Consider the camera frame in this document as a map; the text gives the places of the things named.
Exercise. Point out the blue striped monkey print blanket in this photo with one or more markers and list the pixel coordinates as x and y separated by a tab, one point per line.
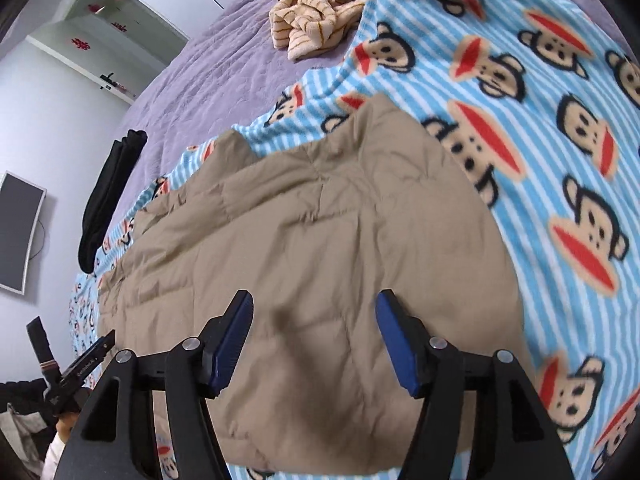
550	60

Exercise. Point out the white framed monitor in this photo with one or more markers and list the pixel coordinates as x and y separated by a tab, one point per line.
17	230

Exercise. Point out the purple bedspread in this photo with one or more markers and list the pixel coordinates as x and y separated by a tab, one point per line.
210	70

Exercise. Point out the black folded garment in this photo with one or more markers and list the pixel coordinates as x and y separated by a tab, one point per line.
107	195

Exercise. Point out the person's left forearm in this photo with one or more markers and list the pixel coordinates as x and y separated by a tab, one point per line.
54	460

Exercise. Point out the person's left hand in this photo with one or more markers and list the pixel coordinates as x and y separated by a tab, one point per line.
66	424

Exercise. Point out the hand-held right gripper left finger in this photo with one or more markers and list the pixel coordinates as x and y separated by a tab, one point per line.
229	352

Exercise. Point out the yellow striped fleece garment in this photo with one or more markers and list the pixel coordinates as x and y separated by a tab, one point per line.
315	25

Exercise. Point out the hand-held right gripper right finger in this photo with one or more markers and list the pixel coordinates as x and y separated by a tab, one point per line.
396	347

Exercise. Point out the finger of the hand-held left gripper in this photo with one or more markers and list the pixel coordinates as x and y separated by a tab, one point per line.
44	347
107	341

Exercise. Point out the beige puffer jacket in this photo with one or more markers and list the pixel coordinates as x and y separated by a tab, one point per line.
325	240

